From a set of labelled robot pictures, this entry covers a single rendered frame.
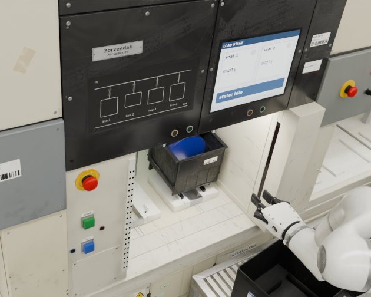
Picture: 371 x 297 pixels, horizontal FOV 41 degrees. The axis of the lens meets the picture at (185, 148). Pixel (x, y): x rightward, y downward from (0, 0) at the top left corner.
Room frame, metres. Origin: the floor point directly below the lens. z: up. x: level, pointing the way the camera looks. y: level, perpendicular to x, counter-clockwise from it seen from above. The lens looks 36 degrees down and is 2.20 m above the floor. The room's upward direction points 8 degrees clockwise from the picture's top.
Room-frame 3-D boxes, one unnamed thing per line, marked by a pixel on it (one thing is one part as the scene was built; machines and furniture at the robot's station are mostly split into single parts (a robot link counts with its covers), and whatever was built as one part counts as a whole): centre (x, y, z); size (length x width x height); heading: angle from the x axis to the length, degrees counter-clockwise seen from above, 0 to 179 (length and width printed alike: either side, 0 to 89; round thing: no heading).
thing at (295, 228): (1.04, -0.36, 1.19); 0.09 x 0.03 x 0.08; 125
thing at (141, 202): (1.37, 0.20, 0.89); 0.22 x 0.21 x 0.04; 38
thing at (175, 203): (1.53, -0.01, 0.89); 0.22 x 0.21 x 0.04; 38
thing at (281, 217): (1.09, -0.32, 1.19); 0.11 x 0.10 x 0.07; 35
